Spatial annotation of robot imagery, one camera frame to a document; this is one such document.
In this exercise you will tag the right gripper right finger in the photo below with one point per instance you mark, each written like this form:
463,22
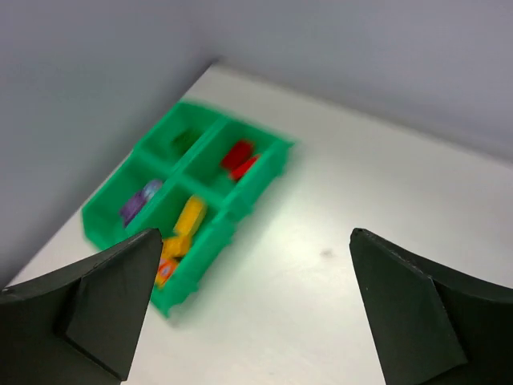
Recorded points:
431,324

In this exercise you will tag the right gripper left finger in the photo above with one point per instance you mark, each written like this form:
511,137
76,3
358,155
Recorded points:
80,324

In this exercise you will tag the orange lego brick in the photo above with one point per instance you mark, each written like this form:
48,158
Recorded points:
165,270

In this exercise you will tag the small yellow lego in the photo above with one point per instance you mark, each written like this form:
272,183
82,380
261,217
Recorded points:
176,246

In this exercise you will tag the purple lego brick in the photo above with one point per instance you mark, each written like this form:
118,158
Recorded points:
132,207

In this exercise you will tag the purple flower lego piece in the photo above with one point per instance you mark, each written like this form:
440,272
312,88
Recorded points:
151,188

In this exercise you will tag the yellow lego plate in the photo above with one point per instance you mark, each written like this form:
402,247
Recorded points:
191,217

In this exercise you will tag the large red lego brick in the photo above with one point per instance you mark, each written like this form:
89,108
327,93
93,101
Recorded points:
240,152

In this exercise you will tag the small dark red lego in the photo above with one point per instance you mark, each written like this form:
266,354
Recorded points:
237,173

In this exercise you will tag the green four-compartment sorting tray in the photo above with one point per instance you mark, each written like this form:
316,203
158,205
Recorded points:
194,176

